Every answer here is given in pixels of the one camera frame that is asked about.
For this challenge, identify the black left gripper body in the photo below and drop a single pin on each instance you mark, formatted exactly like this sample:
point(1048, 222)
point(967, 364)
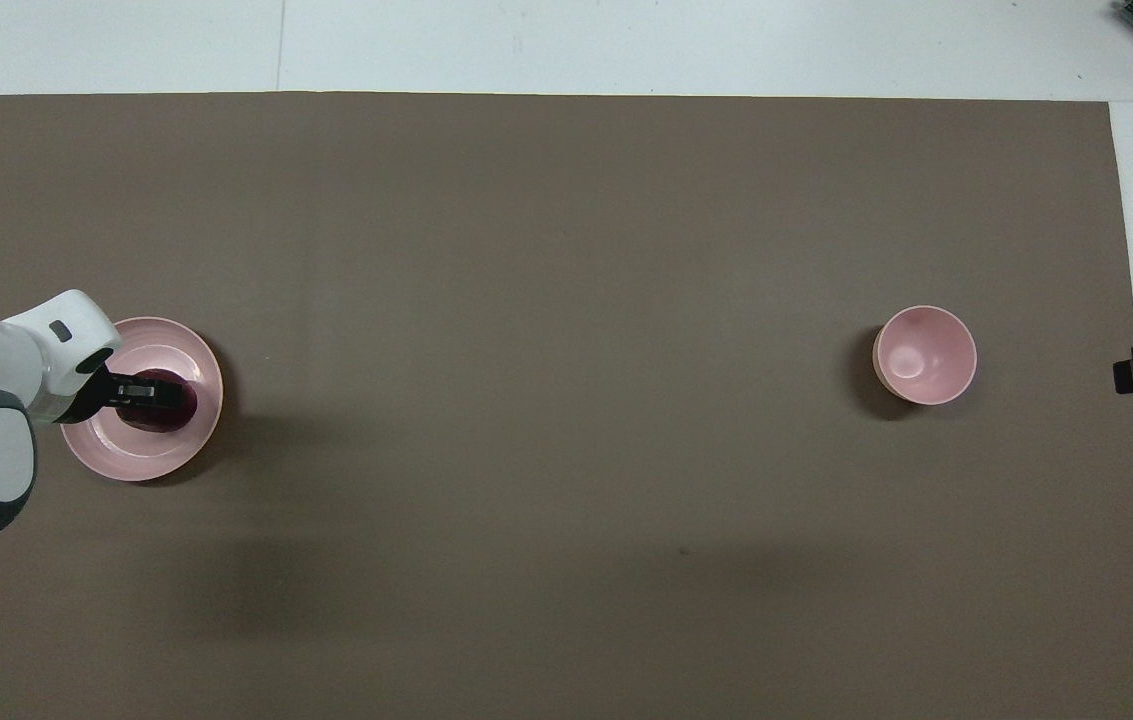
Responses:
point(86, 398)

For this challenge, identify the dark red apple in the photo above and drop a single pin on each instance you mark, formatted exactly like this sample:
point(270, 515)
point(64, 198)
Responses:
point(171, 418)

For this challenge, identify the pink plate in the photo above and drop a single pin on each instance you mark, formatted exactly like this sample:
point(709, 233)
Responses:
point(156, 455)

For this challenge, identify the pink bowl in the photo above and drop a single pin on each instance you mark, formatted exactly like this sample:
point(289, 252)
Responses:
point(926, 355)

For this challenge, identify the brown table mat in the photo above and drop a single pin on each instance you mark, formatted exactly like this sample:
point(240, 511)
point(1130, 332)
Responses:
point(526, 300)

